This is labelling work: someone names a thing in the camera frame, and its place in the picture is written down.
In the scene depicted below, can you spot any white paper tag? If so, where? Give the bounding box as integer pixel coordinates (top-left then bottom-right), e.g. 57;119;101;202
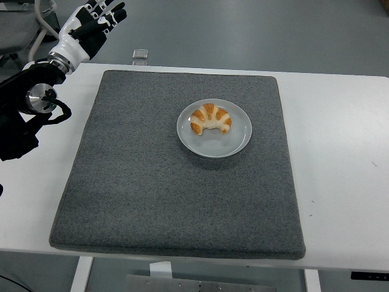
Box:
149;261;173;279

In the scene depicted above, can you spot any grey felt mat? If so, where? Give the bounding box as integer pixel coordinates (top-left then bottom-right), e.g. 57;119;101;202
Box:
48;69;306;261

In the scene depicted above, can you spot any thin black floor cable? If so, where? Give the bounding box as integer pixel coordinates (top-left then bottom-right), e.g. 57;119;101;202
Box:
0;273;24;292

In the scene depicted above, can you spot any grey office chair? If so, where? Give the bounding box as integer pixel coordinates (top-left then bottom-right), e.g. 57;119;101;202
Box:
0;0;66;68

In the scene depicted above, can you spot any white table leg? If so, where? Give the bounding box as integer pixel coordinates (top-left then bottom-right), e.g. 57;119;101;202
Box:
70;257;95;292
303;269;322;292

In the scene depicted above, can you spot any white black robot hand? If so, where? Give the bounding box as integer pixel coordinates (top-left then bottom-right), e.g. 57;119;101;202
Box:
48;0;128;66

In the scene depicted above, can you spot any white round plate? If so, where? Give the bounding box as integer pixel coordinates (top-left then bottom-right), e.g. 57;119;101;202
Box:
176;98;253;159

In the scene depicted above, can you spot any orange croissant bread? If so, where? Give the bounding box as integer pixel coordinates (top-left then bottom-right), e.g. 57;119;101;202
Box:
190;103;233;137

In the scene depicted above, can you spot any black table control panel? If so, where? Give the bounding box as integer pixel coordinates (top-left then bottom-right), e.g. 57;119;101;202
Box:
350;271;389;281

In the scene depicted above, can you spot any grey metal plate with screws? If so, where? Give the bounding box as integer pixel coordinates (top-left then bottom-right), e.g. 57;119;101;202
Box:
125;274;276;292

